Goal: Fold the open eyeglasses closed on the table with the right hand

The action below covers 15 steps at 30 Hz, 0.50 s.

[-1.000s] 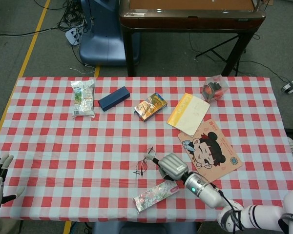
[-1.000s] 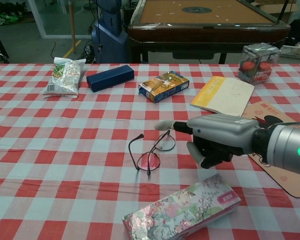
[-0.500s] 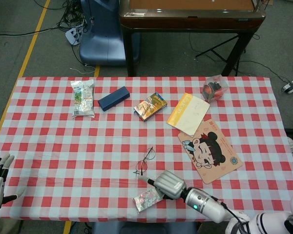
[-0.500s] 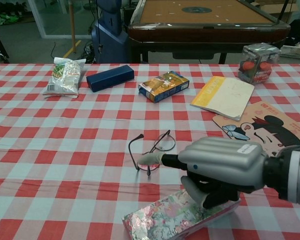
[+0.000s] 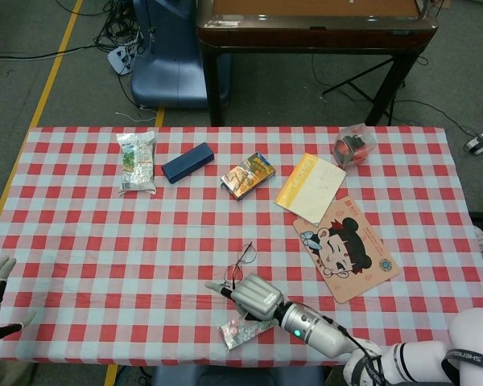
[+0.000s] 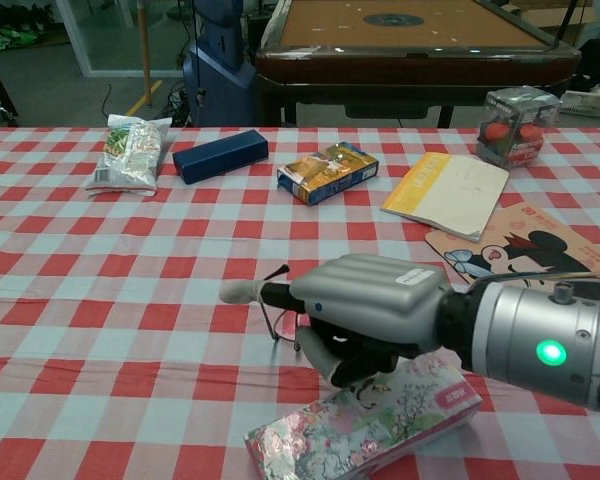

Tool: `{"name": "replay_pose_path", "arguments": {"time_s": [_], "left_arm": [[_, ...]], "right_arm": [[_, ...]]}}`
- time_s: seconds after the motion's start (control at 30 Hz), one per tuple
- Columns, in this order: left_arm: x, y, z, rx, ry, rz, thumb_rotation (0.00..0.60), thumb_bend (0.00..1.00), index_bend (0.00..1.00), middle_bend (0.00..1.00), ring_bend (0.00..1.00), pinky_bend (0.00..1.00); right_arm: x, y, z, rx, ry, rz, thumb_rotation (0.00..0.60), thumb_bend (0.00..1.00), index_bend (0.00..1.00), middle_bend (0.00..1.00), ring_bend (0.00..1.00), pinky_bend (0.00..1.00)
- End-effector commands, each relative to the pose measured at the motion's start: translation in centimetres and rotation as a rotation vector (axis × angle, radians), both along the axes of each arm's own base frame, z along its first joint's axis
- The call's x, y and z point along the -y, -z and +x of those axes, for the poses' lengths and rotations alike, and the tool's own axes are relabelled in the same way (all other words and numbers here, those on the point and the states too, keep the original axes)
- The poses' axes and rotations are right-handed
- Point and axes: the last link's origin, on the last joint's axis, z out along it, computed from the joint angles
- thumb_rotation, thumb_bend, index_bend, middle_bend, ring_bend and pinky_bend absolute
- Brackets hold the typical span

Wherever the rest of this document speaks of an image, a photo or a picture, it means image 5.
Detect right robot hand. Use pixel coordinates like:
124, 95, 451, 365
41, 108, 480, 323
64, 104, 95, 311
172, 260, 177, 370
204, 273, 286, 322

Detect thin metal frame eyeglasses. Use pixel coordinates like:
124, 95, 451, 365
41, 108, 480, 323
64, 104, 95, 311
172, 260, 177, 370
224, 240, 258, 289

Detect dark blue glasses case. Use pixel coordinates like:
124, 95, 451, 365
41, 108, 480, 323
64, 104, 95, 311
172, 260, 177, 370
161, 142, 216, 185

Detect long floral print box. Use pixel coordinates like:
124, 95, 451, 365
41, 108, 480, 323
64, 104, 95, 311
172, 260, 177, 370
218, 314, 275, 353

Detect cartoon face mouse pad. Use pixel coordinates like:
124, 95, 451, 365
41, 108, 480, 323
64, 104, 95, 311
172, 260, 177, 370
292, 195, 401, 305

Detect orange yellow carton box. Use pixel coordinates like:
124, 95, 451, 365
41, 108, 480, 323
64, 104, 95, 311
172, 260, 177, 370
220, 151, 276, 201

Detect yellow white booklet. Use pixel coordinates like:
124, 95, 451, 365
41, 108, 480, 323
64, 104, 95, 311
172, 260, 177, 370
275, 152, 348, 226

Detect red white checkered tablecloth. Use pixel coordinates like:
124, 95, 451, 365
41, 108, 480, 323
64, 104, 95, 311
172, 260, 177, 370
0, 126, 483, 369

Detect small clear bag red item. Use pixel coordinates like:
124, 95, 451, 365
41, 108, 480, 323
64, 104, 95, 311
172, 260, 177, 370
332, 123, 378, 172

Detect silver green snack bag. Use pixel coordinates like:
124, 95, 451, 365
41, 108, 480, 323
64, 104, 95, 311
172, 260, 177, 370
116, 131, 158, 196

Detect blue plastic chair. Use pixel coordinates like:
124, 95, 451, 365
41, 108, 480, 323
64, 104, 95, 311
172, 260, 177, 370
130, 0, 231, 110

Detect dark wood mahjong table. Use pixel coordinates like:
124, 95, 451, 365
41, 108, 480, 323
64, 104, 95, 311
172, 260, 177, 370
196, 0, 439, 128

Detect black cable bundle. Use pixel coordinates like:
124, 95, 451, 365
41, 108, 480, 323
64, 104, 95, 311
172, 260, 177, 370
92, 0, 154, 55

